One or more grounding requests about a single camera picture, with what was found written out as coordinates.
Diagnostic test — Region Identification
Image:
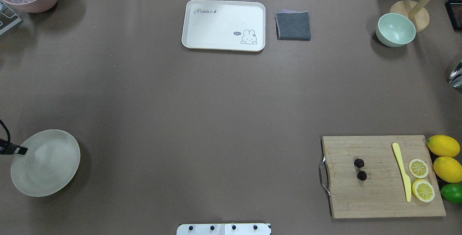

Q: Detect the beige plate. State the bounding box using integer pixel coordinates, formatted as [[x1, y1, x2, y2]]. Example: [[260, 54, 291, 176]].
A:
[[10, 129, 80, 197]]

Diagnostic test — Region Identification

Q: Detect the cream rabbit tray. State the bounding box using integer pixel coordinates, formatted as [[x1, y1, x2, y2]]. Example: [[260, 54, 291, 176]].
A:
[[181, 0, 266, 52]]

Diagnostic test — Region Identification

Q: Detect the white cup rack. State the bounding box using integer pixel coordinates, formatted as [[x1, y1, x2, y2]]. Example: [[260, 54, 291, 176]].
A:
[[0, 0, 22, 35]]

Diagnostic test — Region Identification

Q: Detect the grey folded cloth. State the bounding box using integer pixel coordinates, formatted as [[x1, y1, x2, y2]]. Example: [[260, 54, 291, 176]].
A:
[[275, 10, 311, 41]]

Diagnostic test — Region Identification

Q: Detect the bamboo cutting board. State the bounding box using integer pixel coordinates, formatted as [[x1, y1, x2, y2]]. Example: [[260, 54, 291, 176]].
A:
[[319, 135, 446, 219]]

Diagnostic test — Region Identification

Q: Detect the yellow plastic knife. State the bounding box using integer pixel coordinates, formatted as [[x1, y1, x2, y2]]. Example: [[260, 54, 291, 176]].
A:
[[392, 142, 411, 203]]

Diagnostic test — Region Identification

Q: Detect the mint green bowl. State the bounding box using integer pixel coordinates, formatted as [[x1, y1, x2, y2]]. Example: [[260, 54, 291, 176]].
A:
[[375, 13, 417, 47]]

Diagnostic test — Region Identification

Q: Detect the lemon slice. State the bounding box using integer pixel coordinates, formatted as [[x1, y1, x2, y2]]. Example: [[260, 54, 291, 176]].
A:
[[411, 179, 435, 203], [409, 159, 429, 179]]

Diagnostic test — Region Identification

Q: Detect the wooden mug tree stand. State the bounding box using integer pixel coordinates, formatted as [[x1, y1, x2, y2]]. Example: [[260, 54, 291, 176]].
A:
[[389, 0, 431, 32]]

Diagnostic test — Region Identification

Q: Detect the yellow lemon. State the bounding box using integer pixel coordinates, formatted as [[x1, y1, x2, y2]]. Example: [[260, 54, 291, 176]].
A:
[[426, 135, 461, 157], [433, 156, 462, 183]]

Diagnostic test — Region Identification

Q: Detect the green lime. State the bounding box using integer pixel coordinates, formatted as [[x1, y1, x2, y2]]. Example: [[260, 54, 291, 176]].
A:
[[440, 183, 462, 204]]

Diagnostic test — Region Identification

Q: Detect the metal scoop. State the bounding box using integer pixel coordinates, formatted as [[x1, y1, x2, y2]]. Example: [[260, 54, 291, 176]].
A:
[[447, 60, 462, 89]]

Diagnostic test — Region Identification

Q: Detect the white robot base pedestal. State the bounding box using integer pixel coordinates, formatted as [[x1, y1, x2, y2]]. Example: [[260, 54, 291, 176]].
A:
[[176, 223, 272, 235]]

